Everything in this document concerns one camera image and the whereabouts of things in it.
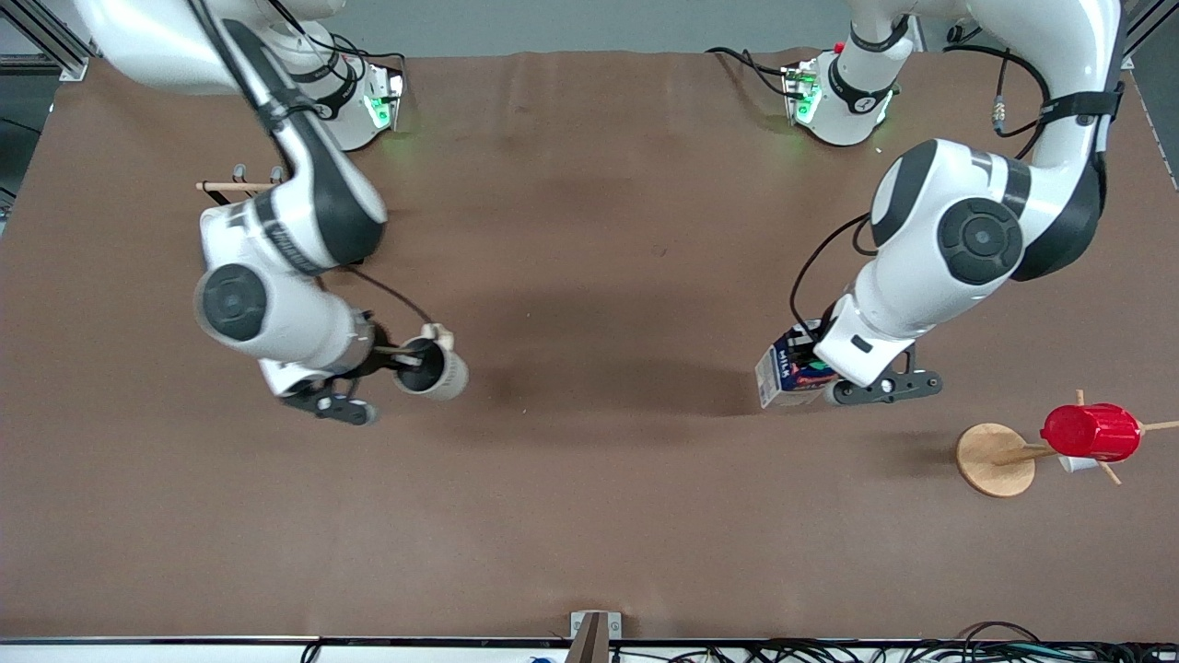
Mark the wooden mug tree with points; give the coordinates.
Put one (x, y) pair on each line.
(990, 460)

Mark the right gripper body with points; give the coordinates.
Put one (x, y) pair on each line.
(380, 359)

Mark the blue milk carton green cap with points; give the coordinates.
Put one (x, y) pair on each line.
(778, 378)

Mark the grey mug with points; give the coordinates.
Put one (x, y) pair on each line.
(451, 378)

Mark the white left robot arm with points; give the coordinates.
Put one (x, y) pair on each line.
(976, 239)

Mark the aluminium frame profile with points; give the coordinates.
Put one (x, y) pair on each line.
(46, 41)

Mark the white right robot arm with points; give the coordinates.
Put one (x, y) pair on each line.
(276, 230)

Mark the red ribbed cup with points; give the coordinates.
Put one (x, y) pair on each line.
(1091, 433)

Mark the small white cup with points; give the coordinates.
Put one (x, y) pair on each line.
(1076, 465)

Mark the metal table edge bracket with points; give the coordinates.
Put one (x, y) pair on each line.
(594, 635)

